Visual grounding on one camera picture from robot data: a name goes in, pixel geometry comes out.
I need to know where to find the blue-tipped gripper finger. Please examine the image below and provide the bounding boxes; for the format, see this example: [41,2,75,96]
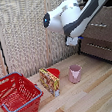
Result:
[77,35,84,41]

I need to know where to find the beige woven folding screen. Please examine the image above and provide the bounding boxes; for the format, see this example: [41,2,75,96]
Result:
[0,0,103,81]

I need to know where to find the red bowl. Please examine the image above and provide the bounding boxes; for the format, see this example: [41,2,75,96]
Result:
[47,67,62,81]

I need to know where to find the colourful food carton box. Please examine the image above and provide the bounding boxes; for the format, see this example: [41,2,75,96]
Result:
[37,65,62,99]

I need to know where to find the red plastic shopping basket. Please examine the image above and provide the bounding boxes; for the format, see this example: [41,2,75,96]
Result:
[0,68,46,112]

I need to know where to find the pink plastic cup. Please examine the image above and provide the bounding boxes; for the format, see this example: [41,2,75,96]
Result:
[66,63,85,86]

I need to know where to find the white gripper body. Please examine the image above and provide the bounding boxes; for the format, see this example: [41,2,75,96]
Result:
[65,34,81,48]

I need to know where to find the dark brown drawer cabinet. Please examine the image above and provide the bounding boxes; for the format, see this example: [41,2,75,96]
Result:
[71,0,112,71]

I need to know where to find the silver drawer handle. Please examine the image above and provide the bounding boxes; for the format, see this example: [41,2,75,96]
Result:
[86,39,112,56]
[89,20,108,30]

